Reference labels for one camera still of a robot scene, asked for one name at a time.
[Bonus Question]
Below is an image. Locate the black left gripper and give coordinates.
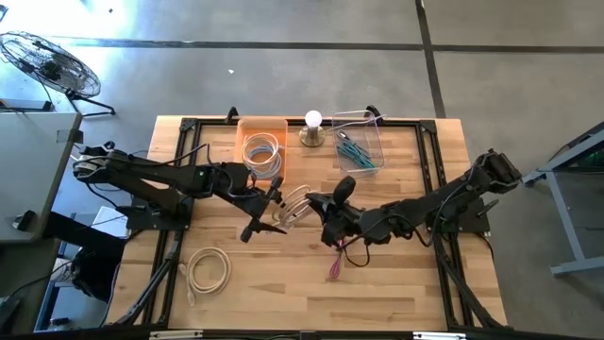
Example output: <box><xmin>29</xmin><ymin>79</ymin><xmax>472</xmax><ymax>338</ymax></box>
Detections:
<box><xmin>235</xmin><ymin>177</ymin><xmax>288</xmax><ymax>243</ymax></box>

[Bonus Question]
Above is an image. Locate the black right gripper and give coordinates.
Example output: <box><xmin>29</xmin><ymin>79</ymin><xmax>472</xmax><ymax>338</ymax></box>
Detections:
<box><xmin>305</xmin><ymin>175</ymin><xmax>367</xmax><ymax>247</ymax></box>

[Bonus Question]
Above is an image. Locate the thick beige cable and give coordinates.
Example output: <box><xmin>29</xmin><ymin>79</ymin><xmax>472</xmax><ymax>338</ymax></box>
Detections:
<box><xmin>271</xmin><ymin>183</ymin><xmax>318</xmax><ymax>231</ymax></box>

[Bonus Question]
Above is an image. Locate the teal braided USB cable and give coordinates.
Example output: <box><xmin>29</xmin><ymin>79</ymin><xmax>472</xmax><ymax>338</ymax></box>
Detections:
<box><xmin>335</xmin><ymin>129</ymin><xmax>378</xmax><ymax>172</ymax></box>

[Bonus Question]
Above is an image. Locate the white cable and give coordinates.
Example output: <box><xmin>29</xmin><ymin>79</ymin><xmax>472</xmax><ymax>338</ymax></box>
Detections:
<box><xmin>241</xmin><ymin>131</ymin><xmax>284</xmax><ymax>180</ymax></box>

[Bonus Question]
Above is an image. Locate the pink braided USB cable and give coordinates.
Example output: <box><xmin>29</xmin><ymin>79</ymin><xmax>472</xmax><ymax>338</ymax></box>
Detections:
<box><xmin>328</xmin><ymin>238</ymin><xmax>346</xmax><ymax>281</ymax></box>

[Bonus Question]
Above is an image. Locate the thin beige cable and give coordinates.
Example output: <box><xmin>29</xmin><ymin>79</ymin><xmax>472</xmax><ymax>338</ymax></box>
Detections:
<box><xmin>177</xmin><ymin>246</ymin><xmax>233</xmax><ymax>307</ymax></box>

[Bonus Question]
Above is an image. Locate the brass lamp with white bulb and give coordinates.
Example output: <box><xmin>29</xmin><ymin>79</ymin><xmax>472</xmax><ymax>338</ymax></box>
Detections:
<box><xmin>298</xmin><ymin>109</ymin><xmax>327</xmax><ymax>148</ymax></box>

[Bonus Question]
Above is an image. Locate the clear plastic bin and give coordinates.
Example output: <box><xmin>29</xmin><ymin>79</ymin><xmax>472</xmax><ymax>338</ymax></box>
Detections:
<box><xmin>331</xmin><ymin>110</ymin><xmax>386</xmax><ymax>179</ymax></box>

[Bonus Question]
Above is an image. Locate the orange translucent plastic bin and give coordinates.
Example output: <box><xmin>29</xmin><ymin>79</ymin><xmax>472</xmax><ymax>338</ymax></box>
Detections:
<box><xmin>234</xmin><ymin>116</ymin><xmax>289</xmax><ymax>183</ymax></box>

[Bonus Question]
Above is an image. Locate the silver aluminium extrusion piece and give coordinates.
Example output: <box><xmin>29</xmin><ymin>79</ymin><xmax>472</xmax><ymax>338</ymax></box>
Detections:
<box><xmin>149</xmin><ymin>330</ymin><xmax>204</xmax><ymax>340</ymax></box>
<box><xmin>412</xmin><ymin>331</ymin><xmax>466</xmax><ymax>340</ymax></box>

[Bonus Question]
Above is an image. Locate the grey metal stand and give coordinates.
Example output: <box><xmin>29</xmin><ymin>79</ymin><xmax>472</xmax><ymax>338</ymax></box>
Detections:
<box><xmin>521</xmin><ymin>120</ymin><xmax>604</xmax><ymax>278</ymax></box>

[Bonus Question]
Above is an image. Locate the grey desk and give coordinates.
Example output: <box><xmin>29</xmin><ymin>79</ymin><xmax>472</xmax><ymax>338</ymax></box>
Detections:
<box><xmin>0</xmin><ymin>110</ymin><xmax>84</xmax><ymax>245</ymax></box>

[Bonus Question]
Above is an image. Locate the black floor fan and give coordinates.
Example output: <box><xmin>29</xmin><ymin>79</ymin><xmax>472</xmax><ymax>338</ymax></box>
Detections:
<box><xmin>0</xmin><ymin>30</ymin><xmax>117</xmax><ymax>118</ymax></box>

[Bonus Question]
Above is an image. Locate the light blue coiled cable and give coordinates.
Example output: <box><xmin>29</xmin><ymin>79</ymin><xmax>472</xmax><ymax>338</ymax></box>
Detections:
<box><xmin>248</xmin><ymin>144</ymin><xmax>277</xmax><ymax>172</ymax></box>

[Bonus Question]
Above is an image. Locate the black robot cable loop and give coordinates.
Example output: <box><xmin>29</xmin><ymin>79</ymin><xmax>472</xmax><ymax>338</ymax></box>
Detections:
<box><xmin>339</xmin><ymin>235</ymin><xmax>374</xmax><ymax>268</ymax></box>

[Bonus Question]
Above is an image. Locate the black aluminium table frame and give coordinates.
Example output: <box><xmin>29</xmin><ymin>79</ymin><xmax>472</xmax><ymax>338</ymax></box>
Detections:
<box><xmin>108</xmin><ymin>104</ymin><xmax>511</xmax><ymax>334</ymax></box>

